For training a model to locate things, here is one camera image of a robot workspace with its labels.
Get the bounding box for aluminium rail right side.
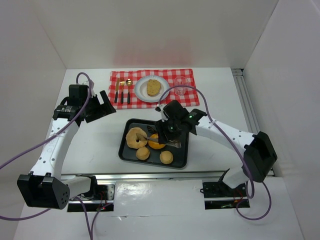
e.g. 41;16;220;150
231;67;276;178

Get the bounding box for clear drinking glass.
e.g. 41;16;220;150
173;76;189;96

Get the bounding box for gold spoon black handle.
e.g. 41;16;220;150
125;78;133;105

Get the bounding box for red checkered cloth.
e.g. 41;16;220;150
108;68;200;110

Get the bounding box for plain beige bagel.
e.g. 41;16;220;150
125;127;148;149

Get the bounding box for orange glazed donut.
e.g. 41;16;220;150
148;133;166;150

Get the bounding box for white paper plate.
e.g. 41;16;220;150
134;75;170;103

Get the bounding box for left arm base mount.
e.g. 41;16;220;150
64;175;116;213

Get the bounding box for gold fork black handle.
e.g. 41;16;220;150
120;78;126;104

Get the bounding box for small round bun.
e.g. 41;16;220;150
159;150;174;165
136;146;150;161

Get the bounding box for black baking tray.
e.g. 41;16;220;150
118;118;189;169

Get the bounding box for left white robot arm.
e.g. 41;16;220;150
17;84;116;210

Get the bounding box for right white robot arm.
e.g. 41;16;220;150
155;100;278;189

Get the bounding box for small round bun left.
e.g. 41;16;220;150
136;146;150;161

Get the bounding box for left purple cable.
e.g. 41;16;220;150
0;72;113;240

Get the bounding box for small round bun right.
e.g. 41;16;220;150
159;150;174;165

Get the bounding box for metal tongs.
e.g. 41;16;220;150
136;125;182;149

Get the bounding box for aluminium rail front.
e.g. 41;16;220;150
61;170;230;181

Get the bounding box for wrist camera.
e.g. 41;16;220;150
155;104;168;122
83;79;96;98

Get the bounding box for aluminium rail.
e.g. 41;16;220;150
61;170;230;181
231;67;276;178

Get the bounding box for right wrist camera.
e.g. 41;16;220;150
155;104;168;122

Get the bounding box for gold knife black handle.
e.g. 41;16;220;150
114;78;120;103

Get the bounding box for speckled bread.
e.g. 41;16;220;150
146;79;162;97

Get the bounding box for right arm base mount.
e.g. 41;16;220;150
199;178;250;210

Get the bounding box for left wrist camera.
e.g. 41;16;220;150
83;79;96;98

